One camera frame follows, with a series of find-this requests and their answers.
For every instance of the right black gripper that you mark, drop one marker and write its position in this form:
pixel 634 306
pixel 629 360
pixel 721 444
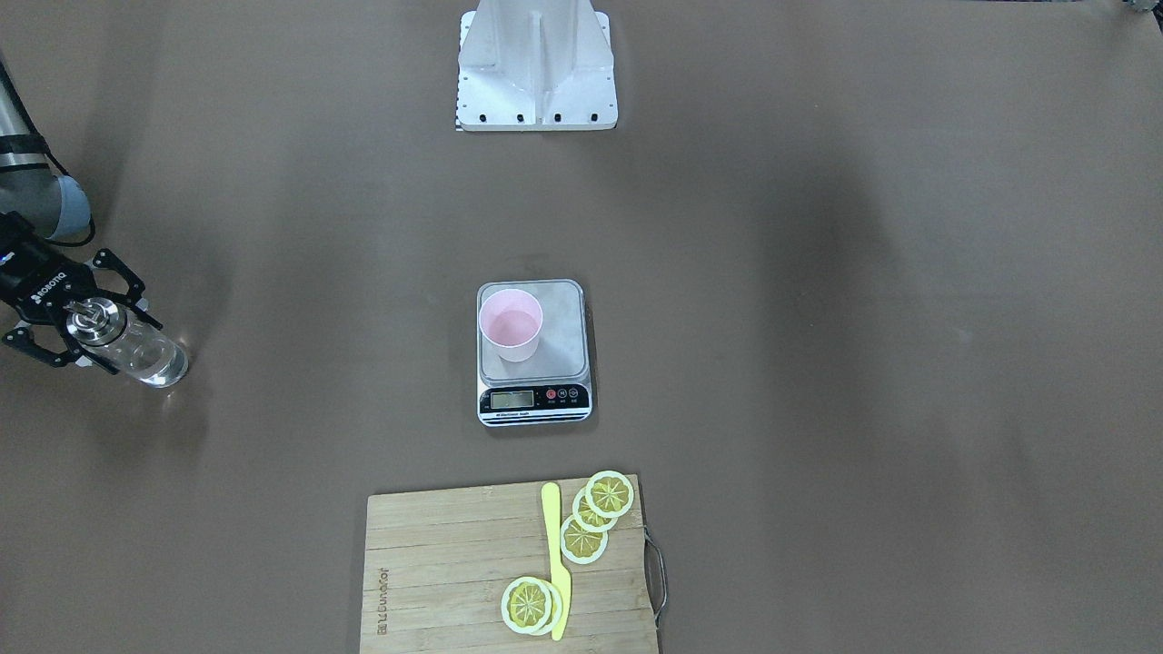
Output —
pixel 36 284

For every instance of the glass sauce bottle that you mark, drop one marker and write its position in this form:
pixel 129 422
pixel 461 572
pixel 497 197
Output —
pixel 111 333

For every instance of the pink plastic cup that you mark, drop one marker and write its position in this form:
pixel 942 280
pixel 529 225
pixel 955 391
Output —
pixel 511 321

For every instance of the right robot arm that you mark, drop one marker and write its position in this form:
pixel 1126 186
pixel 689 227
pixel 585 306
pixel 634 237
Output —
pixel 38 187

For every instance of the silver kitchen scale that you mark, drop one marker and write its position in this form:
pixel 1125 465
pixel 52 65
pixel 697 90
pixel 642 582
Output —
pixel 555 385

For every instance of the wooden cutting board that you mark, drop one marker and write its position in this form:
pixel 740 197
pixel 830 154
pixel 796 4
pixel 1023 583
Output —
pixel 437 562

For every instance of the yellow plastic knife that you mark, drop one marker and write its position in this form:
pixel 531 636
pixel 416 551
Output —
pixel 560 577

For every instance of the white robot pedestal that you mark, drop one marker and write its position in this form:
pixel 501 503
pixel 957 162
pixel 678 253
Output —
pixel 535 66

